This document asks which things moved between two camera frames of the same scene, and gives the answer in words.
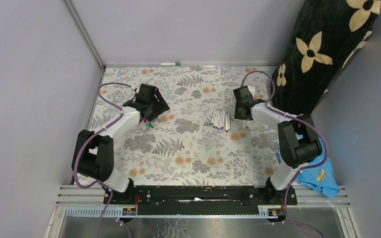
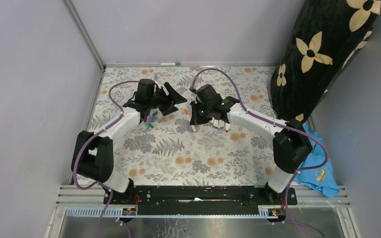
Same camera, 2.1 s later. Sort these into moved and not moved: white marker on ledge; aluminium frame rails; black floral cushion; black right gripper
Moved: black right gripper
Not moved: aluminium frame rails; black floral cushion; white marker on ledge
